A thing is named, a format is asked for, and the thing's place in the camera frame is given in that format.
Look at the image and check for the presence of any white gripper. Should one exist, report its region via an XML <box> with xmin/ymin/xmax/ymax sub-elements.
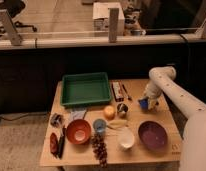
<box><xmin>144</xmin><ymin>81</ymin><xmax>162</xmax><ymax>110</ymax></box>

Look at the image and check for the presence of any blue sponge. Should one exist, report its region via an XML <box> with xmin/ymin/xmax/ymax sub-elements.
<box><xmin>138</xmin><ymin>98</ymin><xmax>149</xmax><ymax>110</ymax></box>

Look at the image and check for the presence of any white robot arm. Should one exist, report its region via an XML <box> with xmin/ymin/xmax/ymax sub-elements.
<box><xmin>144</xmin><ymin>66</ymin><xmax>206</xmax><ymax>171</ymax></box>

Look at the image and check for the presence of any green plastic tray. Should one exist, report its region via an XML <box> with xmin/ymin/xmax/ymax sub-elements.
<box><xmin>60</xmin><ymin>72</ymin><xmax>112</xmax><ymax>108</ymax></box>

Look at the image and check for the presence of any black marker pen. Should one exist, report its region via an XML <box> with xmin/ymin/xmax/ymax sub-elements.
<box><xmin>122</xmin><ymin>84</ymin><xmax>132</xmax><ymax>101</ymax></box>

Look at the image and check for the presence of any small dark tin can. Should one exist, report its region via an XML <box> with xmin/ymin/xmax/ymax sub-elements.
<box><xmin>117</xmin><ymin>103</ymin><xmax>128</xmax><ymax>118</ymax></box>

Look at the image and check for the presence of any purple bowl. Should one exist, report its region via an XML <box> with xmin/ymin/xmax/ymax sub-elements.
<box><xmin>138</xmin><ymin>121</ymin><xmax>168</xmax><ymax>150</ymax></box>

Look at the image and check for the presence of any dark red box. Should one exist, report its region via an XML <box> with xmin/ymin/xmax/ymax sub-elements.
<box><xmin>112</xmin><ymin>82</ymin><xmax>124</xmax><ymax>102</ymax></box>

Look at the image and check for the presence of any banana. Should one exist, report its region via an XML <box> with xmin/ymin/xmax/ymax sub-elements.
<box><xmin>107</xmin><ymin>119</ymin><xmax>128</xmax><ymax>130</ymax></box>

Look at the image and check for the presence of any white cup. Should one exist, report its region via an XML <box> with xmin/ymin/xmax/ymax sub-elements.
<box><xmin>117</xmin><ymin>127</ymin><xmax>135</xmax><ymax>150</ymax></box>

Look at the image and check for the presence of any orange fruit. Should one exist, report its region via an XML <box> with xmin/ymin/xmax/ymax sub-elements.
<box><xmin>104</xmin><ymin>105</ymin><xmax>115</xmax><ymax>120</ymax></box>

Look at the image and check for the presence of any wooden table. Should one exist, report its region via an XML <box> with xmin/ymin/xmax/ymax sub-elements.
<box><xmin>40</xmin><ymin>79</ymin><xmax>182</xmax><ymax>166</ymax></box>

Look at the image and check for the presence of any blue cup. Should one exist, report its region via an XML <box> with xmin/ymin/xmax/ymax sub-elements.
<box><xmin>93</xmin><ymin>119</ymin><xmax>106</xmax><ymax>134</ymax></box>

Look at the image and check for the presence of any dark grape bunch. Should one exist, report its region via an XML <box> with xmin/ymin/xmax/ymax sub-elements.
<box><xmin>91</xmin><ymin>134</ymin><xmax>107</xmax><ymax>167</ymax></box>

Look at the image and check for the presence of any grey cloth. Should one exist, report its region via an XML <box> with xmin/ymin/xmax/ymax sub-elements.
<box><xmin>69</xmin><ymin>108</ymin><xmax>87</xmax><ymax>122</ymax></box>

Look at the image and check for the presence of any red bowl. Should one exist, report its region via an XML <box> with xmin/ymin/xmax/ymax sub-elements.
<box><xmin>66</xmin><ymin>119</ymin><xmax>91</xmax><ymax>145</ymax></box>

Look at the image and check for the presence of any red spoon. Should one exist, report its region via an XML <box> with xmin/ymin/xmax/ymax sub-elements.
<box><xmin>50</xmin><ymin>133</ymin><xmax>58</xmax><ymax>156</ymax></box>

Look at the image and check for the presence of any office chair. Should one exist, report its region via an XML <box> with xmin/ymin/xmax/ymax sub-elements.
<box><xmin>0</xmin><ymin>0</ymin><xmax>37</xmax><ymax>34</ymax></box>

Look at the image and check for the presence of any middle metal post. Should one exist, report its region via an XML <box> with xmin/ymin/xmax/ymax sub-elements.
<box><xmin>108</xmin><ymin>8</ymin><xmax>119</xmax><ymax>43</ymax></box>

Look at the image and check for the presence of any metal post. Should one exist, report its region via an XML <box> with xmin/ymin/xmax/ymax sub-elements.
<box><xmin>108</xmin><ymin>8</ymin><xmax>119</xmax><ymax>43</ymax></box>
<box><xmin>0</xmin><ymin>9</ymin><xmax>22</xmax><ymax>46</ymax></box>

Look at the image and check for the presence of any black handled utensil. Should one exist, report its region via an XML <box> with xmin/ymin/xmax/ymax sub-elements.
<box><xmin>58</xmin><ymin>127</ymin><xmax>66</xmax><ymax>159</ymax></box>

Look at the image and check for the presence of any left metal post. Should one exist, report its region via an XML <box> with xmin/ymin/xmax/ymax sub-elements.
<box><xmin>0</xmin><ymin>9</ymin><xmax>22</xmax><ymax>46</ymax></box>

